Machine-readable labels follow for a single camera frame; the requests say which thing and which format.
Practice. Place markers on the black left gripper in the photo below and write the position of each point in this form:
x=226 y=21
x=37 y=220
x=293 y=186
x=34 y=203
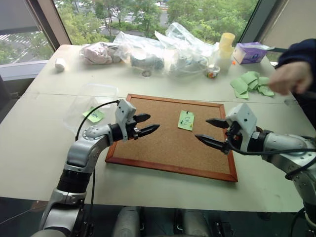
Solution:
x=133 y=130

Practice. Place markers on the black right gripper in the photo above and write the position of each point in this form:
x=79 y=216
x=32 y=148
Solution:
x=234 y=134

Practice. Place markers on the green note with blue writing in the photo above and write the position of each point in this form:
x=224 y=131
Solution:
x=185 y=120

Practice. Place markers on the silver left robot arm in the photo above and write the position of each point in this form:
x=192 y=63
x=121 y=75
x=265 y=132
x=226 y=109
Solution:
x=81 y=150

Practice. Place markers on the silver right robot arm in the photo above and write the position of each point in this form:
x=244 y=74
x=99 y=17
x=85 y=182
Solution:
x=284 y=145

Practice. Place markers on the wood-framed cork board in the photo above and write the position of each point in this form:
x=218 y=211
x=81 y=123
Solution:
x=163 y=145

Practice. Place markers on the green note with scribble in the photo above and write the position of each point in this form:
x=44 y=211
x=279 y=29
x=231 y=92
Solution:
x=93 y=114

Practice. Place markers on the small cup with colourful pins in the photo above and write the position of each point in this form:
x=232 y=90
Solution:
x=212 y=72

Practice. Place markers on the person's bare hand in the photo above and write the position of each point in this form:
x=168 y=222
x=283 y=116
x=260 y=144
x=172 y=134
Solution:
x=293 y=75

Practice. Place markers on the plastic bag with grey item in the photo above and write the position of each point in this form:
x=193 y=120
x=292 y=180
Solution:
x=143 y=59

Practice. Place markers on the clear plastic container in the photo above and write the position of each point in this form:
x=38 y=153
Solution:
x=81 y=98

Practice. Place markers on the large clear plastic bag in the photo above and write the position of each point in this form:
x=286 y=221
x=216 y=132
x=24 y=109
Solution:
x=182 y=54

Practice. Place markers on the stack of pale yellow cups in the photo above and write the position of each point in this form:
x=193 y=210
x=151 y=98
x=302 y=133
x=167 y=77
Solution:
x=225 y=51

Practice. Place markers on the purple tissue box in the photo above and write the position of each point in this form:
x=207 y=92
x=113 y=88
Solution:
x=248 y=54

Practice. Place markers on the plastic bag with pink cloth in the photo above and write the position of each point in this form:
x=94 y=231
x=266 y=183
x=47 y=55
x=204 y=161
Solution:
x=96 y=54

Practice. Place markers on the grey rounded robot leg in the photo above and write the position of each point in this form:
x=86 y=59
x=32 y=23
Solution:
x=127 y=222
x=195 y=223

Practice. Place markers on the small white roll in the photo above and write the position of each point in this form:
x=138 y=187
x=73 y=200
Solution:
x=60 y=65

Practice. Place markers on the person's dark blue sleeve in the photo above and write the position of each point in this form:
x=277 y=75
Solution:
x=301 y=50

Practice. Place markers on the grey roller blind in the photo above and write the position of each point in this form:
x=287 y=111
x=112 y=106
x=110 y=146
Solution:
x=17 y=13
x=293 y=19

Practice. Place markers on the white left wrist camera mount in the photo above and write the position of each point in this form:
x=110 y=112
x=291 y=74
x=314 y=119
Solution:
x=124 y=109

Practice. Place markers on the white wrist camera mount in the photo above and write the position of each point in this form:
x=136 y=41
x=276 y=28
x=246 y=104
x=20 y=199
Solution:
x=243 y=118
x=124 y=109

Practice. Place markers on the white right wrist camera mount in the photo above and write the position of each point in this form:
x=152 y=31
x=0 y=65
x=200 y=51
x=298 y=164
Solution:
x=243 y=118

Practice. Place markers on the dark window frame post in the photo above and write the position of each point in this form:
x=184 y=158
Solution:
x=49 y=22
x=254 y=19

